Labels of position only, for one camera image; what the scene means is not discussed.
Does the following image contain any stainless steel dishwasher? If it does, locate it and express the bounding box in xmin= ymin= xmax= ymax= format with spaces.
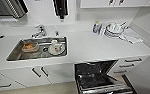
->
xmin=73 ymin=59 xmax=138 ymax=94

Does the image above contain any white cup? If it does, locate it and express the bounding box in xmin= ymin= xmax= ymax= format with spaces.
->
xmin=48 ymin=39 xmax=66 ymax=56

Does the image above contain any clear dish soap bottle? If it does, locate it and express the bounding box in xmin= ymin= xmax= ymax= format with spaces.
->
xmin=92 ymin=20 xmax=101 ymax=35

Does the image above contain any small white container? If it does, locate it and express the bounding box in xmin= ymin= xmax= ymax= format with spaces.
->
xmin=98 ymin=23 xmax=107 ymax=36

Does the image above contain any chrome faucet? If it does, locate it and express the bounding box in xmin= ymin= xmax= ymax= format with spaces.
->
xmin=30 ymin=23 xmax=47 ymax=39

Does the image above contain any stack of white dishes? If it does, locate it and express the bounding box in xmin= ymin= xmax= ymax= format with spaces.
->
xmin=104 ymin=21 xmax=129 ymax=40

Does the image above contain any orange bowl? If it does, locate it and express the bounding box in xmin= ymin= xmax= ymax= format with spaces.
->
xmin=21 ymin=41 xmax=39 ymax=53

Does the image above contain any white two-door base cabinet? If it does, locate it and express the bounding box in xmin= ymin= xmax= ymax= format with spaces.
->
xmin=0 ymin=63 xmax=75 ymax=88

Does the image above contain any white dish cloth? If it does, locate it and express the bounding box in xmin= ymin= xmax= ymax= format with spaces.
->
xmin=119 ymin=27 xmax=144 ymax=45

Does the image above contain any steel kitchen sink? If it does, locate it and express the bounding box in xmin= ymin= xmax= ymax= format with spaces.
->
xmin=5 ymin=35 xmax=68 ymax=62

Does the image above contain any steel paper towel dispenser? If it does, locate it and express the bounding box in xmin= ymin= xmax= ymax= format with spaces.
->
xmin=0 ymin=0 xmax=29 ymax=20

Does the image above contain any white wall outlet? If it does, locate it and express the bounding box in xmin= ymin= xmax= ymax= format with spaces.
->
xmin=75 ymin=12 xmax=81 ymax=22

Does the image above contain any black wall soap dispenser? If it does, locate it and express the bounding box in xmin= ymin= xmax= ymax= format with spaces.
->
xmin=52 ymin=0 xmax=69 ymax=20

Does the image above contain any white three-door wall cabinet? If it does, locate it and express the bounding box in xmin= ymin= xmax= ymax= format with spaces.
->
xmin=79 ymin=0 xmax=150 ymax=9

